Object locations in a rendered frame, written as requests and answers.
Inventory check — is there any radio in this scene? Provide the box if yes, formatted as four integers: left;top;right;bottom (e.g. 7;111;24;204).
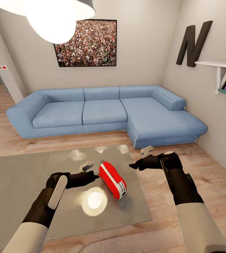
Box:
99;161;126;200

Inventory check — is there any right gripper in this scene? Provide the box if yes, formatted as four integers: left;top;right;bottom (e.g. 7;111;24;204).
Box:
129;155;154;171

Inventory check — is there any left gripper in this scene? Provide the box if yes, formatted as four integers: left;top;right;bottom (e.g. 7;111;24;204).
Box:
76;171;99;187

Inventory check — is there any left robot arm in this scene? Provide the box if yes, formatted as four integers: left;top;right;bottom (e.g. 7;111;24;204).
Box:
2;161;99;253

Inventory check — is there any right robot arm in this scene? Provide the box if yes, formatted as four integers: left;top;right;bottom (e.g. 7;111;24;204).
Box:
129;146;226;253

